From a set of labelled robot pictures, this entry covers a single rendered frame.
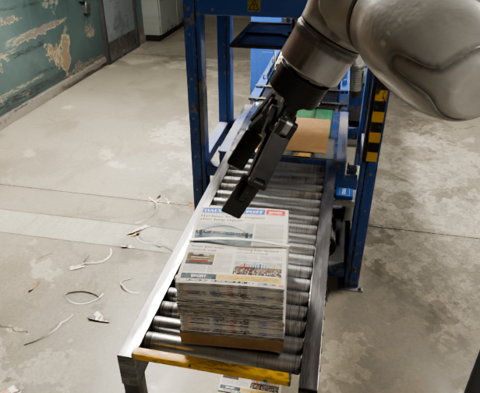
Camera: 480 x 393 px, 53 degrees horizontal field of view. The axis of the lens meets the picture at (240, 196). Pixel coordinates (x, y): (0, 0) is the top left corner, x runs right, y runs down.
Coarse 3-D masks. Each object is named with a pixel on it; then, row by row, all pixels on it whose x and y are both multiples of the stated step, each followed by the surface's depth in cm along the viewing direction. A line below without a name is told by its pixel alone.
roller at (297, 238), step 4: (288, 232) 182; (292, 232) 182; (288, 236) 180; (292, 236) 180; (296, 236) 180; (300, 236) 180; (304, 236) 180; (308, 236) 179; (312, 236) 179; (288, 240) 180; (292, 240) 180; (296, 240) 179; (300, 240) 179; (304, 240) 179; (308, 240) 179; (312, 240) 178; (308, 244) 179; (312, 244) 178
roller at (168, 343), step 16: (160, 336) 137; (176, 336) 138; (176, 352) 136; (192, 352) 134; (208, 352) 134; (224, 352) 133; (240, 352) 132; (256, 352) 132; (272, 352) 132; (272, 368) 131; (288, 368) 130
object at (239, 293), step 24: (192, 264) 129; (216, 264) 129; (240, 264) 128; (264, 264) 128; (192, 288) 124; (216, 288) 123; (240, 288) 122; (264, 288) 121; (192, 312) 127; (216, 312) 126; (240, 312) 125; (264, 312) 124; (240, 336) 131; (264, 336) 128
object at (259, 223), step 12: (204, 216) 149; (216, 216) 149; (228, 216) 149; (252, 216) 149; (264, 216) 148; (276, 216) 148; (204, 228) 143; (216, 228) 143; (228, 228) 143; (240, 228) 143; (252, 228) 143; (264, 228) 143; (276, 228) 143; (288, 228) 153
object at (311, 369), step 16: (320, 208) 196; (320, 224) 186; (320, 240) 177; (320, 256) 169; (320, 272) 161; (320, 288) 155; (320, 304) 148; (320, 320) 142; (320, 336) 137; (304, 352) 132; (320, 352) 132; (304, 368) 128; (320, 368) 130; (304, 384) 123
